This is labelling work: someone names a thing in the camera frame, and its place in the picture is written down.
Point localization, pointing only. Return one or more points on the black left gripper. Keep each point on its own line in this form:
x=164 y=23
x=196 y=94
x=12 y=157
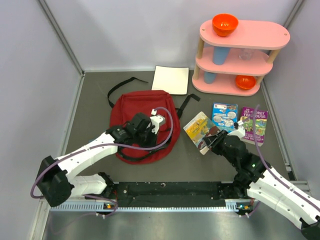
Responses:
x=153 y=140

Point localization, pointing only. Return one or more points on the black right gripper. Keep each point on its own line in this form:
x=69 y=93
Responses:
x=213 y=140

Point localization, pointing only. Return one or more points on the yellow Brideshead Revisited book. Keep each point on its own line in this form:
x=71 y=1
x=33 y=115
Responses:
x=198 y=128

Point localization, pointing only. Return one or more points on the red student backpack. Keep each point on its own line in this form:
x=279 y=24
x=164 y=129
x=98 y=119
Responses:
x=144 y=101

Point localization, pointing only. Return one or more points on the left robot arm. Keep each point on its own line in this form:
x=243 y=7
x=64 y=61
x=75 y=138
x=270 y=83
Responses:
x=59 y=179

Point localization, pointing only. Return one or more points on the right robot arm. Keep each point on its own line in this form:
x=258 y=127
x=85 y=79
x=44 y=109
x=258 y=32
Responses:
x=259 y=180

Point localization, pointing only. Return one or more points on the blue comic book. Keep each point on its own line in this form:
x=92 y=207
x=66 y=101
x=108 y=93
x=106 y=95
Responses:
x=224 y=116

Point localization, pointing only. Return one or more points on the purple Treehouse book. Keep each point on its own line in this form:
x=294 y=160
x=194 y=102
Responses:
x=261 y=118

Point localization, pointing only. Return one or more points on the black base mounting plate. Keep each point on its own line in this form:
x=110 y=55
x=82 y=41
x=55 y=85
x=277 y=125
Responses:
x=173 y=194

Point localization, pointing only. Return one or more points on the blue cup bottom shelf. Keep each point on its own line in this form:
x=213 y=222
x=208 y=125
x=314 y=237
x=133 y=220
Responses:
x=209 y=77

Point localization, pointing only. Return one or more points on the blue cup shelf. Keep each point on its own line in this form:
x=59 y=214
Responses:
x=220 y=54
x=209 y=77

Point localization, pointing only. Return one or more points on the orange bowl bottom shelf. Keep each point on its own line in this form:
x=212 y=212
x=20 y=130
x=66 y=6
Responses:
x=245 y=82

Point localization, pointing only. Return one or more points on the orange bowl shelf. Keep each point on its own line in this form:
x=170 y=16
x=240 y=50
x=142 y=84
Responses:
x=245 y=82
x=224 y=24

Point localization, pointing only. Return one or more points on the pink three-tier shelf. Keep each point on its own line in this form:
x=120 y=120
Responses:
x=236 y=64

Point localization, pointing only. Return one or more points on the blue cup middle shelf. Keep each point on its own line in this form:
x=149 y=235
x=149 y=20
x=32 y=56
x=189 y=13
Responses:
x=220 y=54

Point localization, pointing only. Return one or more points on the clear glass cup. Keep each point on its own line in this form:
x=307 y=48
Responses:
x=246 y=53

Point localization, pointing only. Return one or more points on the orange bowl top shelf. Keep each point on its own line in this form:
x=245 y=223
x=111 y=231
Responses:
x=224 y=24

